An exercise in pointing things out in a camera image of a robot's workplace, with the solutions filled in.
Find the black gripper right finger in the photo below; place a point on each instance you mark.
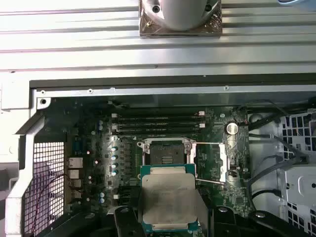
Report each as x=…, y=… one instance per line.
x=224, y=222

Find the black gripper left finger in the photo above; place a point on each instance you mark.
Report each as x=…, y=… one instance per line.
x=124, y=222

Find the silver CPU locking lever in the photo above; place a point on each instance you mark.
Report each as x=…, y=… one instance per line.
x=209, y=181
x=209, y=143

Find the RAM slot with black clips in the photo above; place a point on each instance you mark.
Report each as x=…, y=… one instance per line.
x=158, y=131
x=158, y=121

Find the square brown base plate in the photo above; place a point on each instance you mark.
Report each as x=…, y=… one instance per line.
x=148, y=30

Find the green motherboard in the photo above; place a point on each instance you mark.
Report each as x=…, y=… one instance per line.
x=212, y=158

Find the CPU with silver heat spreader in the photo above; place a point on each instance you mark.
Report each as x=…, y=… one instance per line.
x=170, y=197

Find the black open PC case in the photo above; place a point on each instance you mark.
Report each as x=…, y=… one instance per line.
x=172, y=82

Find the silver metal drive cage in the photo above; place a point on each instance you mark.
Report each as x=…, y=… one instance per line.
x=301, y=177

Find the CPU socket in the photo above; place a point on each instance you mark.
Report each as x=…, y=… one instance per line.
x=168, y=153

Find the round coin cell battery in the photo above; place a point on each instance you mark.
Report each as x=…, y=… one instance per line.
x=232, y=128

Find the RAM slot with white clips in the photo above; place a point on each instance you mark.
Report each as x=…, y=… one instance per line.
x=158, y=126
x=158, y=117

